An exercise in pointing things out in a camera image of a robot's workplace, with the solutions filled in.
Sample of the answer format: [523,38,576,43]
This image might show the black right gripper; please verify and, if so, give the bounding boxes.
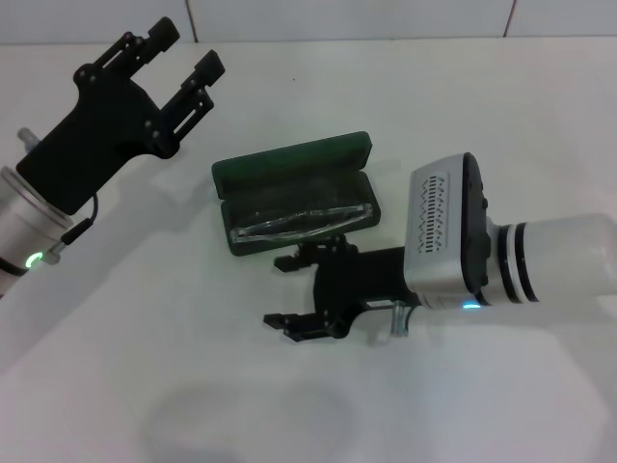
[263,238,421,344]

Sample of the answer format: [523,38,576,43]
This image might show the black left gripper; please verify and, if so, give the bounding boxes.
[16,16,227,217]

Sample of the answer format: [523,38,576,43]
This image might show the clear white glasses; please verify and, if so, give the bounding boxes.
[229,202,374,245]

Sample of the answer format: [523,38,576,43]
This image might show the green glasses case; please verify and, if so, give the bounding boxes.
[210,129,382,259]

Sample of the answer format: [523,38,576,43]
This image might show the right gripper cable with plugs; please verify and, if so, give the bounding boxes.
[389,299,416,338]

